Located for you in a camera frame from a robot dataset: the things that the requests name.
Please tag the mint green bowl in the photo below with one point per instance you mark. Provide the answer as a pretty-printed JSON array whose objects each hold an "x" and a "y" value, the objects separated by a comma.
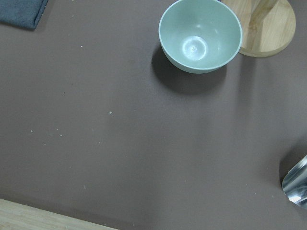
[{"x": 199, "y": 36}]

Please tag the wooden glass stand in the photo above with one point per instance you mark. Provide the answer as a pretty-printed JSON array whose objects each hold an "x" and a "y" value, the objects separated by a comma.
[{"x": 268, "y": 25}]

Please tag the steel ice scoop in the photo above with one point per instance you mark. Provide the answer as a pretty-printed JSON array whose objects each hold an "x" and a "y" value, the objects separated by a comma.
[{"x": 294, "y": 184}]

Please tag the grey folded cloth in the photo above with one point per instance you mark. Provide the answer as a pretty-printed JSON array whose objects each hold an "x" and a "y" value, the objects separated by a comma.
[{"x": 22, "y": 13}]

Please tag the bamboo cutting board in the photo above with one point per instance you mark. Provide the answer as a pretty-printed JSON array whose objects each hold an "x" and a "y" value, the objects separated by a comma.
[{"x": 15, "y": 216}]

